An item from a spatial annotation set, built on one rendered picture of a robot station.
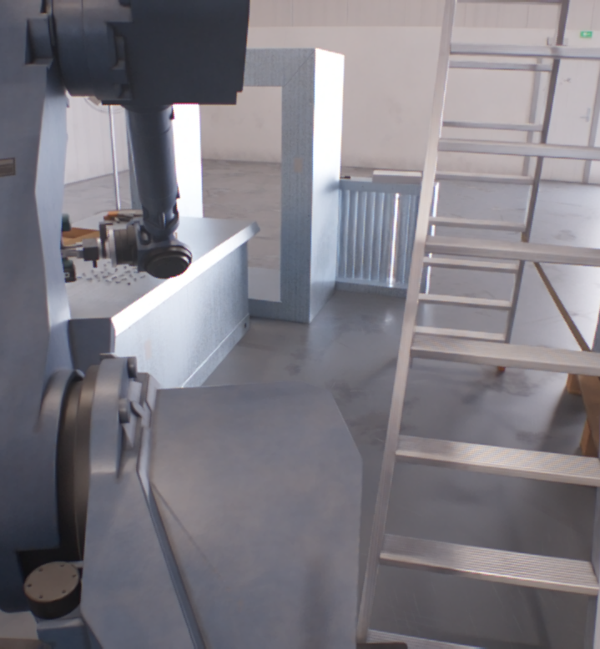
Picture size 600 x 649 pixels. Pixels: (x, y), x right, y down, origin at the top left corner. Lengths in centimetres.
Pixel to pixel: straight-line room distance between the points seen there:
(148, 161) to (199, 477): 119
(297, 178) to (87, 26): 240
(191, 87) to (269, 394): 70
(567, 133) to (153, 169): 979
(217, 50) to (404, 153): 1005
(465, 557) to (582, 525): 95
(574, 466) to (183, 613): 97
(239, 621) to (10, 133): 79
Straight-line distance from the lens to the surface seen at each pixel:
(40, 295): 87
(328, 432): 78
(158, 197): 188
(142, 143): 171
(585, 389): 287
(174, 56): 125
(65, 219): 213
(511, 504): 231
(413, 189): 404
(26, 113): 108
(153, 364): 244
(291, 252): 356
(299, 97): 343
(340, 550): 66
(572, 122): 1115
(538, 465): 137
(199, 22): 119
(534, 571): 144
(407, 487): 229
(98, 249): 211
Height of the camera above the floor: 136
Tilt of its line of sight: 22 degrees down
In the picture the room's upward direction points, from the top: 1 degrees clockwise
